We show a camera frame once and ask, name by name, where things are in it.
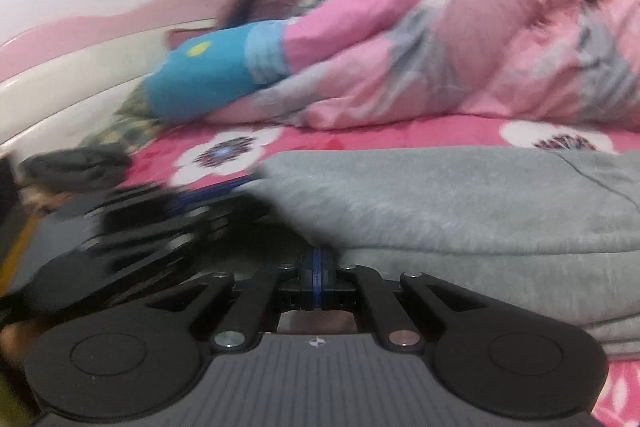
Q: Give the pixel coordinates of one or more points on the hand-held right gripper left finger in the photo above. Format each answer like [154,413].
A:
[311,279]

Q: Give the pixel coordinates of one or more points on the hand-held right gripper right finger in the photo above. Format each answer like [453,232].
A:
[324,279]

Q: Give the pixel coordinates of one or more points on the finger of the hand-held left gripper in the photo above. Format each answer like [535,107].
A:
[165,209]

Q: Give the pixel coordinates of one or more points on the grey sweatpants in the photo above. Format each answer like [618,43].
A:
[450,207]

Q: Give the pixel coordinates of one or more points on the green plaid pillow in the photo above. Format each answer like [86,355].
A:
[125,127]

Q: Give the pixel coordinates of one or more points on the dark cloth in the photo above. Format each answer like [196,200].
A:
[75,169]

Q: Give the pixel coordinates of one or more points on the blue striped pillow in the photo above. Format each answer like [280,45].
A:
[200,77]

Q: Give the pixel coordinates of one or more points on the pink floral blanket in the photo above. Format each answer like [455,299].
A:
[350,137]

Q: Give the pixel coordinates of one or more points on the pink cream headboard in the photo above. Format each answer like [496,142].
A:
[75,62]

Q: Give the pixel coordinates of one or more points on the pink grey floral duvet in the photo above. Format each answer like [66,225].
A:
[500,47]

